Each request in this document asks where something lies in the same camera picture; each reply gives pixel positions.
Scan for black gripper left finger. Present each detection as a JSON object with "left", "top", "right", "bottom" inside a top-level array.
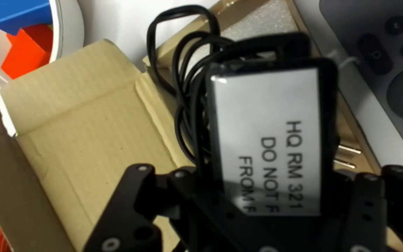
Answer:
[{"left": 83, "top": 163, "right": 162, "bottom": 252}]

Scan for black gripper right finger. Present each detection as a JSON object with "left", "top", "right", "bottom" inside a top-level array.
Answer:
[{"left": 345, "top": 165, "right": 403, "bottom": 252}]

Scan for black cable with power adapter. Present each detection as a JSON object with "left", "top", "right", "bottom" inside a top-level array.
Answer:
[{"left": 145, "top": 4, "right": 363, "bottom": 218}]

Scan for cardboard box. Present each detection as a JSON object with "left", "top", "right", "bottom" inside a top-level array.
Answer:
[{"left": 0, "top": 0, "right": 384, "bottom": 252}]

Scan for grey remote control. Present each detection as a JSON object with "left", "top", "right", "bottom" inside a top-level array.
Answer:
[{"left": 317, "top": 0, "right": 403, "bottom": 152}]

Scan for red block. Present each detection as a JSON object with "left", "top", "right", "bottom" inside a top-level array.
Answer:
[{"left": 1, "top": 23, "right": 53, "bottom": 78}]

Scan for white bowl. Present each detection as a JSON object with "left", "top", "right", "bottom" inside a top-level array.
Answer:
[{"left": 0, "top": 0, "right": 83, "bottom": 85}]

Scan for blue block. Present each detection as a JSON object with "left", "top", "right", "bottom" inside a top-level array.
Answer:
[{"left": 0, "top": 0, "right": 51, "bottom": 34}]

